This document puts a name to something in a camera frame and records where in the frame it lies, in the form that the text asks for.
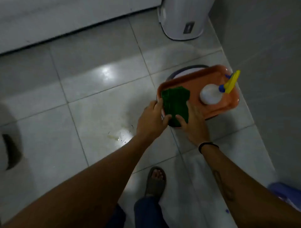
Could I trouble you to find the gray round plastic basin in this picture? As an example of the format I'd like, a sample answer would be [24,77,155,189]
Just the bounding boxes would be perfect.
[166,65,210,82]

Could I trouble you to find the green scrubbing cloth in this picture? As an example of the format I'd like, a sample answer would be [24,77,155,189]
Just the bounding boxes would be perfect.
[161,86,191,127]

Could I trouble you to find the person's left leg blue jeans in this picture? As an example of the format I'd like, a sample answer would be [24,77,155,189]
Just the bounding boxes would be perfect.
[106,204,127,228]

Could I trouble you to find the white spray bottle yellow trigger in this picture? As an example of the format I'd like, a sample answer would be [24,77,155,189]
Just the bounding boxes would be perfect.
[199,70,241,106]

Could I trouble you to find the white pedal trash bin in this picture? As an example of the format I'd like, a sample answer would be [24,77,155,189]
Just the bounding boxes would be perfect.
[157,0,216,41]

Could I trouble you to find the person's right hand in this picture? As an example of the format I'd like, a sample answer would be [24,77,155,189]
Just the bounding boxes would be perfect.
[175,100,211,148]

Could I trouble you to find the white low cabinet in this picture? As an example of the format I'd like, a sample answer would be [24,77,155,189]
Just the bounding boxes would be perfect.
[0,0,163,55]

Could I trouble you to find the person's left hand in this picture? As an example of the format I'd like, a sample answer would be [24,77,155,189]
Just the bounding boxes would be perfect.
[136,98,172,143]

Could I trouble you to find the person's right forearm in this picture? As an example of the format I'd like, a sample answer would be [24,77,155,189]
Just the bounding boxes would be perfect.
[200,144,301,228]

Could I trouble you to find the person's left forearm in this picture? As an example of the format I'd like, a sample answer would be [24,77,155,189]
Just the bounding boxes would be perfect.
[0,135,157,228]

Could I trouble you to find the person's leg blue jeans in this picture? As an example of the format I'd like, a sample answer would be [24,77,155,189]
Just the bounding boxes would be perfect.
[133,196,170,228]
[106,204,127,228]

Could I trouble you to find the black wristband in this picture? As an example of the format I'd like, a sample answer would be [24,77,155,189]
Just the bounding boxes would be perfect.
[198,142,219,154]

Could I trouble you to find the person's right leg blue jeans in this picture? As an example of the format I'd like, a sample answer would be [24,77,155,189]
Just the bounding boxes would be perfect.
[133,196,170,228]

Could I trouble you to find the purple plastic object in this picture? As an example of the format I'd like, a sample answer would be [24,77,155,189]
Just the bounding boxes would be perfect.
[268,182,301,212]

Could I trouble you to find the orange plastic tray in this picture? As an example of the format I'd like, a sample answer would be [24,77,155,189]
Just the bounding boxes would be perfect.
[157,65,240,121]

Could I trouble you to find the person's right dark sandal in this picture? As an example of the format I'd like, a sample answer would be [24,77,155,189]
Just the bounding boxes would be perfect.
[144,166,167,200]

